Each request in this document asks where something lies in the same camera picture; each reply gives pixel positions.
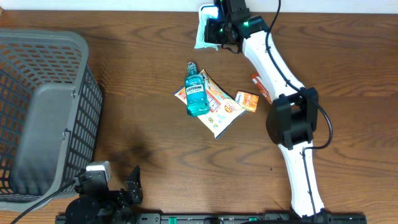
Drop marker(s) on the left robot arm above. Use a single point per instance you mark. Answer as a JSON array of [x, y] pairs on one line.
[[97, 203]]

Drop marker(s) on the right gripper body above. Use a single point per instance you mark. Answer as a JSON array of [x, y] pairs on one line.
[[217, 32]]

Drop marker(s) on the white barcode scanner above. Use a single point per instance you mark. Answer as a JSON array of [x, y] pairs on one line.
[[208, 11]]

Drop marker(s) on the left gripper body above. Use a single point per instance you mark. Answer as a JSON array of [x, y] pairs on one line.
[[120, 198]]

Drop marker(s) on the red snack bar wrapper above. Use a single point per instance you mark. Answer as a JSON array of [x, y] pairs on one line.
[[260, 84]]

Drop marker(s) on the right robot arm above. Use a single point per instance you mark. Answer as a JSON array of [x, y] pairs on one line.
[[292, 118]]

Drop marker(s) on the blue mouthwash bottle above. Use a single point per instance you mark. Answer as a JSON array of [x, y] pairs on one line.
[[195, 89]]

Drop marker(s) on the small orange packet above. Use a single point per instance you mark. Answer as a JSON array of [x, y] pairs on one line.
[[247, 101]]

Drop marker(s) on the grey plastic shopping basket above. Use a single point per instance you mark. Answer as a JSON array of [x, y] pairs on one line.
[[51, 107]]

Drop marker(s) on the light blue wipes packet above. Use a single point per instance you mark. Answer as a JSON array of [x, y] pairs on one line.
[[200, 38]]

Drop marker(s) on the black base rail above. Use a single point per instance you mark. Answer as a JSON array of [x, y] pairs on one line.
[[273, 217]]

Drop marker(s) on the cream snack bag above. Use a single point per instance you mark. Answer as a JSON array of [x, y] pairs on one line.
[[223, 109]]

